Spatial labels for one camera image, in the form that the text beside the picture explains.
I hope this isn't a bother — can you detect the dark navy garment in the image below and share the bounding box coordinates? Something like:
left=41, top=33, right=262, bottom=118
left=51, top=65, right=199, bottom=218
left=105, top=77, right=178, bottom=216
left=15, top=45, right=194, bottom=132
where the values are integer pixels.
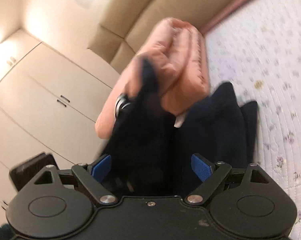
left=103, top=59, right=258, bottom=196

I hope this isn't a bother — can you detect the folded peach pink quilt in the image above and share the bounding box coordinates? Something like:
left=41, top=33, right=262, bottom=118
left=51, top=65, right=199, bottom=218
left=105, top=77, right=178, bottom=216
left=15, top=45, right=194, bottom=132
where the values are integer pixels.
left=95, top=18, right=210, bottom=139

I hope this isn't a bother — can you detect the white floral quilted bedspread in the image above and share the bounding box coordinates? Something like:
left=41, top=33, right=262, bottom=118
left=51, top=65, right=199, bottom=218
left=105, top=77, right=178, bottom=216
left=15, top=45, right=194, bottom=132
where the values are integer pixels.
left=206, top=0, right=301, bottom=239

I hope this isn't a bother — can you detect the beige padded headboard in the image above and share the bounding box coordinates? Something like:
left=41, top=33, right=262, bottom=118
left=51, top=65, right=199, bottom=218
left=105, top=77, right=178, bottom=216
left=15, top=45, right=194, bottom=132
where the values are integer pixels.
left=88, top=0, right=233, bottom=73

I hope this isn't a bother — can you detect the white wardrobe with handles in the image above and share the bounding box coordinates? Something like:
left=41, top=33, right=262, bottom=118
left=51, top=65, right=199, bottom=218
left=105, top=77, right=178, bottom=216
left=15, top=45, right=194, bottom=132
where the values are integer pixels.
left=0, top=30, right=111, bottom=214

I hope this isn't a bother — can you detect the pink bed frame edge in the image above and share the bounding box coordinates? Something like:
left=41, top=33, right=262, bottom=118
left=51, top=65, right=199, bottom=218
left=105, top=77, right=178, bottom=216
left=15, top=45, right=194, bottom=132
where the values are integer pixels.
left=200, top=0, right=251, bottom=35

